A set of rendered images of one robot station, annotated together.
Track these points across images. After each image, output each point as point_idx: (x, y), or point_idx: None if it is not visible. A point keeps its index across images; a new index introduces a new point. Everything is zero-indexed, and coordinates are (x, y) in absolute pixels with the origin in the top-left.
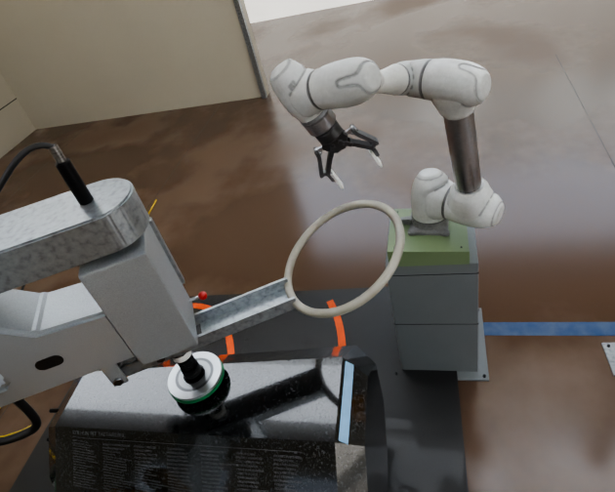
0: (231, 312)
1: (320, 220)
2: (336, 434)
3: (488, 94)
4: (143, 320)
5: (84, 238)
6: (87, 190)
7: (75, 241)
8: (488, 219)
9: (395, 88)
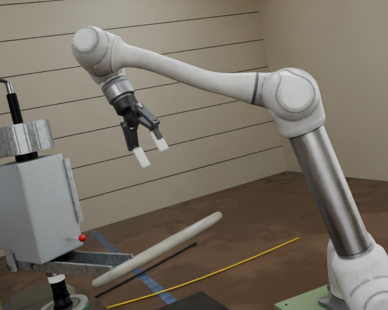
0: (92, 264)
1: (196, 222)
2: None
3: (305, 107)
4: (15, 220)
5: None
6: (17, 116)
7: None
8: (358, 306)
9: (236, 92)
